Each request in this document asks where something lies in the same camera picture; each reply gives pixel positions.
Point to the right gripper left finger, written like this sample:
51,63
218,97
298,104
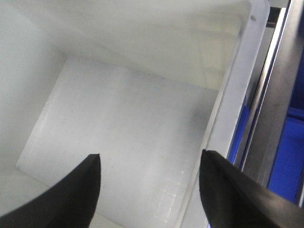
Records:
71,203

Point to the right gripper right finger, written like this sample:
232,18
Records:
231,199

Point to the white plastic tote bin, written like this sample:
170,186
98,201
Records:
146,84

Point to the blue bin far right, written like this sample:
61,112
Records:
289,162

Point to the steel shelf side rail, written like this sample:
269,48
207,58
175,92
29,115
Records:
260,140

